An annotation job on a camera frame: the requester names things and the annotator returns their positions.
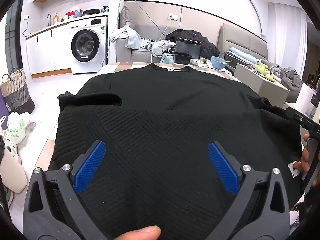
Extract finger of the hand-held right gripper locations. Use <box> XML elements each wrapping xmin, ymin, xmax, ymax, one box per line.
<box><xmin>285</xmin><ymin>106</ymin><xmax>313</xmax><ymax>132</ymax></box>

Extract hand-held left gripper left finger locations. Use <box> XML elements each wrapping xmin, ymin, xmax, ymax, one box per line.
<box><xmin>25</xmin><ymin>140</ymin><xmax>113</xmax><ymax>240</ymax></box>

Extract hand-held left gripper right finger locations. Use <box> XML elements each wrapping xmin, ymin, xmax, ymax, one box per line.
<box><xmin>204</xmin><ymin>140</ymin><xmax>290</xmax><ymax>240</ymax></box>

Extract black knit sweater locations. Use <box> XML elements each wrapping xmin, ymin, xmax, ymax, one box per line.
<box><xmin>47</xmin><ymin>63</ymin><xmax>304</xmax><ymax>240</ymax></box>

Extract grey white clothes pile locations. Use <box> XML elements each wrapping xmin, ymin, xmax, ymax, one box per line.
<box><xmin>149</xmin><ymin>39</ymin><xmax>177</xmax><ymax>57</ymax></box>

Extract person's right hand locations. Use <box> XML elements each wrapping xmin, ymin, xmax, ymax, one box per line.
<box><xmin>293</xmin><ymin>134</ymin><xmax>311</xmax><ymax>173</ymax></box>

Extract person's left hand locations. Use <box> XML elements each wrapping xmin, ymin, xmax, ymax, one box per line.
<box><xmin>117</xmin><ymin>225</ymin><xmax>162</xmax><ymax>240</ymax></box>

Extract white box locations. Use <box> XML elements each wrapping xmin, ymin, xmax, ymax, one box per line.
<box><xmin>292</xmin><ymin>82</ymin><xmax>318</xmax><ymax>118</ymax></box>

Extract grey crumpled blanket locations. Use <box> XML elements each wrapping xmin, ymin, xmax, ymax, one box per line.
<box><xmin>269</xmin><ymin>65</ymin><xmax>304</xmax><ymax>103</ymax></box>

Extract beige side table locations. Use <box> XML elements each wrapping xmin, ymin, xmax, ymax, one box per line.
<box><xmin>234</xmin><ymin>63</ymin><xmax>290</xmax><ymax>108</ymax></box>

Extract green plush toy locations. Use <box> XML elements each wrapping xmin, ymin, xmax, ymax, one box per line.
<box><xmin>254</xmin><ymin>59</ymin><xmax>277</xmax><ymax>82</ymax></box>

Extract clear plastic wrapper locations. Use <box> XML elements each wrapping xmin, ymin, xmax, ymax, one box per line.
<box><xmin>26</xmin><ymin>121</ymin><xmax>41</xmax><ymax>133</ymax></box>

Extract white sneaker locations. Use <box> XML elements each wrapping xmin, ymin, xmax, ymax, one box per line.
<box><xmin>2</xmin><ymin>140</ymin><xmax>23</xmax><ymax>166</ymax></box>

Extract white green plastic bag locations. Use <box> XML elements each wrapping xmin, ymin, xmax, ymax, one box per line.
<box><xmin>1</xmin><ymin>112</ymin><xmax>32</xmax><ymax>144</ymax></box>

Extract white curtain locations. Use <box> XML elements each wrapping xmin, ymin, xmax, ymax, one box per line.
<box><xmin>274</xmin><ymin>2</ymin><xmax>308</xmax><ymax>68</ymax></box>

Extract light blue pillow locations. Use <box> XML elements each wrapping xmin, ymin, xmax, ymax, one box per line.
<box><xmin>229</xmin><ymin>47</ymin><xmax>260</xmax><ymax>64</ymax></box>

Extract grey upholstered bed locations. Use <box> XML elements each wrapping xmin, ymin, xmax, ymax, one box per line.
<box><xmin>217</xmin><ymin>24</ymin><xmax>269</xmax><ymax>73</ymax></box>

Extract blue bowl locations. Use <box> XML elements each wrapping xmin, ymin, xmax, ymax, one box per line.
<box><xmin>211</xmin><ymin>56</ymin><xmax>228</xmax><ymax>70</ymax></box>

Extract woven laundry basket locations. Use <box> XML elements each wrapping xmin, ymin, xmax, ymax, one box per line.
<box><xmin>0</xmin><ymin>67</ymin><xmax>35</xmax><ymax>115</ymax></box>

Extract checked blanket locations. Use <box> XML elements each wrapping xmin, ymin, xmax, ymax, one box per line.
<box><xmin>37</xmin><ymin>61</ymin><xmax>242</xmax><ymax>178</ymax></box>

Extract purple bag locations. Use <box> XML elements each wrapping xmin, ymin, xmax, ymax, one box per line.
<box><xmin>0</xmin><ymin>95</ymin><xmax>10</xmax><ymax>130</ymax></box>

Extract snack tray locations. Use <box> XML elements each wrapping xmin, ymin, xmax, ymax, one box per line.
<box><xmin>191</xmin><ymin>57</ymin><xmax>212</xmax><ymax>68</ymax></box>

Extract small black tray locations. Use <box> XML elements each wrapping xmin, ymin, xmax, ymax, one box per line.
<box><xmin>172</xmin><ymin>51</ymin><xmax>192</xmax><ymax>64</ymax></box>

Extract black jacket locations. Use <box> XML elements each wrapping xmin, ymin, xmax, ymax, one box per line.
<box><xmin>165</xmin><ymin>29</ymin><xmax>220</xmax><ymax>59</ymax></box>

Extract white washing machine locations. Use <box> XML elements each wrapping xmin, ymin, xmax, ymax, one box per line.
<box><xmin>68</xmin><ymin>16</ymin><xmax>109</xmax><ymax>75</ymax></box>

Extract white kitchen base cabinet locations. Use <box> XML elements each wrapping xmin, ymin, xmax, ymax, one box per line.
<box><xmin>25</xmin><ymin>21</ymin><xmax>73</xmax><ymax>78</ymax></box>

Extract teal bag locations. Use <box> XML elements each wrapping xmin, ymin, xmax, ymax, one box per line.
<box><xmin>159</xmin><ymin>52</ymin><xmax>175</xmax><ymax>64</ymax></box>

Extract grey sofa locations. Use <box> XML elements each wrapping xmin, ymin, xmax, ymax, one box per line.
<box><xmin>116</xmin><ymin>5</ymin><xmax>175</xmax><ymax>64</ymax></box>

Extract black storage box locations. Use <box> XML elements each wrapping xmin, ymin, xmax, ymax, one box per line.
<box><xmin>176</xmin><ymin>38</ymin><xmax>202</xmax><ymax>58</ymax></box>

